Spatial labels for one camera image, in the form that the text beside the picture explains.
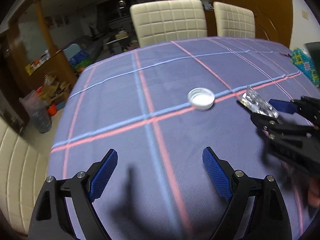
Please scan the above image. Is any grey plastic bag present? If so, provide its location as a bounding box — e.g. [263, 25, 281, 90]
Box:
[19, 90, 52, 133]

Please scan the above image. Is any cream quilted chair near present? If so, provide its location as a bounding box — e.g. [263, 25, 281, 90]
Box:
[0, 119, 49, 235]

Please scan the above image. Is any wooden cabinet divider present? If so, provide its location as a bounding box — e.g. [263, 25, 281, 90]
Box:
[23, 50, 78, 96]

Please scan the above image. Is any orange bucket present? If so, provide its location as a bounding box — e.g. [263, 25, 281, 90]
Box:
[47, 103, 57, 116]

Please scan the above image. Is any silver foil wrapper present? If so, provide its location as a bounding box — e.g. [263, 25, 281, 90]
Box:
[238, 86, 279, 119]

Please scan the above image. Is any colourful shopping bag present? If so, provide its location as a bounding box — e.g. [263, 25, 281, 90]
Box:
[69, 50, 92, 75]

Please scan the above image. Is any cardboard boxes pile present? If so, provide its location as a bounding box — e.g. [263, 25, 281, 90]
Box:
[40, 75, 71, 106]

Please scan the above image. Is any purple plaid tablecloth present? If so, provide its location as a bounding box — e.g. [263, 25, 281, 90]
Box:
[48, 37, 319, 239]

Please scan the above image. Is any white bottle cap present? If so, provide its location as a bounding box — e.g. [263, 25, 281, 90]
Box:
[187, 87, 215, 111]

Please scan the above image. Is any green patterned mat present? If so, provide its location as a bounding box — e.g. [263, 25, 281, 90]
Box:
[291, 48, 319, 88]

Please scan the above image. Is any dark coffee table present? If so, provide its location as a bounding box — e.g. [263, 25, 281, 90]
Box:
[104, 33, 139, 55]

